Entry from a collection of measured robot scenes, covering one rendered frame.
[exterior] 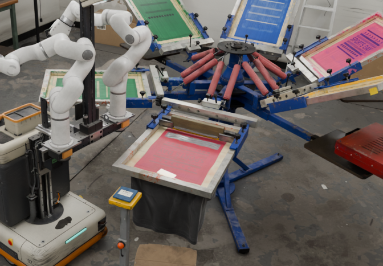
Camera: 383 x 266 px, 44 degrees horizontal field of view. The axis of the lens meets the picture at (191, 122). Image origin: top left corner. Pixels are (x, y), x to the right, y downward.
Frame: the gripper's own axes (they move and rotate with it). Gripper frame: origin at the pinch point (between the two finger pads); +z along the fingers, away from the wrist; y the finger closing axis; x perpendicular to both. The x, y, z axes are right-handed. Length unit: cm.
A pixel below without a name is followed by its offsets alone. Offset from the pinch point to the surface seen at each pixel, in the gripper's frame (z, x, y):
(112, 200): 45, 73, -45
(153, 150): 19, 36, -75
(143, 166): 27, 50, -66
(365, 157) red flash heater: -49, 106, -152
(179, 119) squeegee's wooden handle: -4, 22, -89
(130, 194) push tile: 37, 74, -52
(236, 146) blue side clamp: -12, 58, -109
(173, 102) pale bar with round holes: -10, -4, -95
